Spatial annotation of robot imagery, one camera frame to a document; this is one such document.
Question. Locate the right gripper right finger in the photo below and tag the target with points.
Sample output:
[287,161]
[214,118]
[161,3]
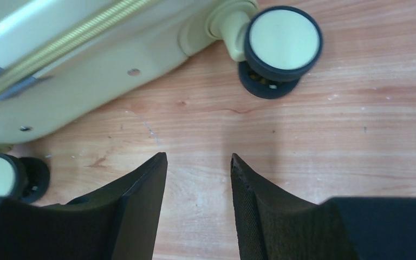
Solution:
[272,223]

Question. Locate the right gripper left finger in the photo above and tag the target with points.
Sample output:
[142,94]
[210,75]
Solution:
[117,221]

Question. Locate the cream suitcase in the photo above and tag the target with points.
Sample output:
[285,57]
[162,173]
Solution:
[62,59]

